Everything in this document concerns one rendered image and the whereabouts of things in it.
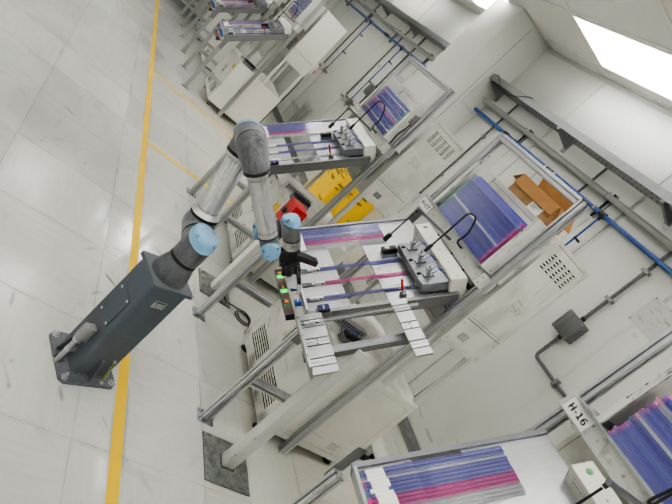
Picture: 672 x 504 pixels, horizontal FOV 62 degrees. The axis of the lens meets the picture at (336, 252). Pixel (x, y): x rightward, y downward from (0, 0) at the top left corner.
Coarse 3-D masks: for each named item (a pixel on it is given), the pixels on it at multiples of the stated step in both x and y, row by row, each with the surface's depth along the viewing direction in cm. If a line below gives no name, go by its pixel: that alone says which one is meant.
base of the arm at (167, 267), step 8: (160, 256) 211; (168, 256) 208; (152, 264) 210; (160, 264) 208; (168, 264) 207; (176, 264) 207; (160, 272) 207; (168, 272) 208; (176, 272) 208; (184, 272) 209; (192, 272) 214; (168, 280) 207; (176, 280) 209; (184, 280) 211; (176, 288) 211
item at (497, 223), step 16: (480, 176) 290; (464, 192) 288; (480, 192) 280; (496, 192) 276; (448, 208) 290; (464, 208) 281; (480, 208) 274; (496, 208) 266; (464, 224) 276; (480, 224) 268; (496, 224) 261; (512, 224) 254; (464, 240) 270; (480, 240) 263; (496, 240) 256; (480, 256) 258
